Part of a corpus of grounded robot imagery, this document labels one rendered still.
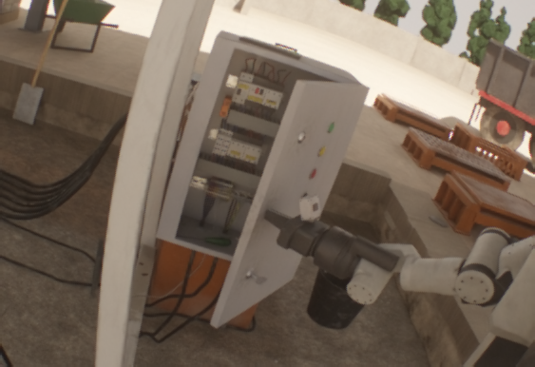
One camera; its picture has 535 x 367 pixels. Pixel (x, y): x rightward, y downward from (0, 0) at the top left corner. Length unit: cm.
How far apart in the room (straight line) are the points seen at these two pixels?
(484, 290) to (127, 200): 68
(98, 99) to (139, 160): 286
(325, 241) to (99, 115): 302
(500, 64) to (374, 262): 860
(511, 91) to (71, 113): 772
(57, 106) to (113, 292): 299
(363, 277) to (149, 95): 52
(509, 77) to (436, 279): 864
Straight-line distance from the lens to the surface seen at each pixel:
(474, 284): 81
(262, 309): 249
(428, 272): 90
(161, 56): 94
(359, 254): 95
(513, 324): 45
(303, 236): 98
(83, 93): 383
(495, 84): 944
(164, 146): 200
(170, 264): 210
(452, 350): 251
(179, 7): 94
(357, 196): 394
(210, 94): 131
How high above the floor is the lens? 139
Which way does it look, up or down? 18 degrees down
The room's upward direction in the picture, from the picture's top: 20 degrees clockwise
